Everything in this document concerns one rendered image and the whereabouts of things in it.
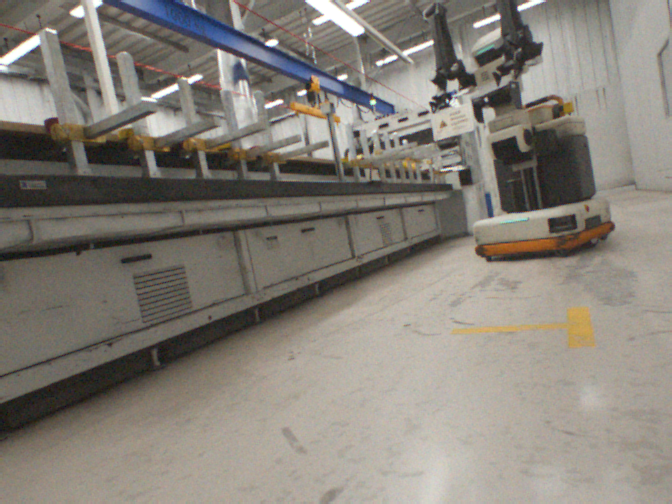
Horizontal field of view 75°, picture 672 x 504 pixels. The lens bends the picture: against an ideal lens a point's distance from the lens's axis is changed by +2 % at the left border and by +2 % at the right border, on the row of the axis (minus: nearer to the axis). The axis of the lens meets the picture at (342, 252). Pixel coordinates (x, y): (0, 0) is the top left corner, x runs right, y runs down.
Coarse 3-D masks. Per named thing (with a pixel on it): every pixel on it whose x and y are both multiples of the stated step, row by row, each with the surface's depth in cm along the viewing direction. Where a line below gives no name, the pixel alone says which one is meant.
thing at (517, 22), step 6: (510, 0) 238; (516, 0) 239; (510, 6) 239; (516, 6) 239; (510, 12) 240; (516, 12) 239; (516, 18) 239; (516, 24) 240; (522, 24) 240; (516, 30) 241; (522, 30) 244; (528, 30) 239; (522, 36) 238; (528, 36) 239; (528, 42) 239
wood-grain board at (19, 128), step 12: (0, 120) 129; (0, 132) 132; (12, 132) 133; (24, 132) 135; (36, 132) 138; (108, 144) 163; (120, 144) 166; (300, 156) 273; (372, 168) 381; (384, 168) 400; (396, 168) 428
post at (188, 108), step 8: (176, 80) 174; (184, 80) 173; (184, 88) 173; (184, 96) 173; (184, 104) 174; (192, 104) 175; (184, 112) 174; (192, 112) 174; (184, 120) 175; (192, 120) 174; (200, 136) 176; (192, 152) 175; (200, 152) 175; (200, 160) 174; (200, 168) 174
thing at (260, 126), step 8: (240, 128) 168; (248, 128) 167; (256, 128) 165; (264, 128) 165; (224, 136) 172; (232, 136) 170; (240, 136) 169; (208, 144) 176; (216, 144) 175; (184, 152) 183
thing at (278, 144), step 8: (288, 136) 188; (296, 136) 186; (264, 144) 194; (272, 144) 192; (280, 144) 190; (288, 144) 189; (248, 152) 199; (256, 152) 197; (264, 152) 196; (224, 160) 205; (232, 160) 204
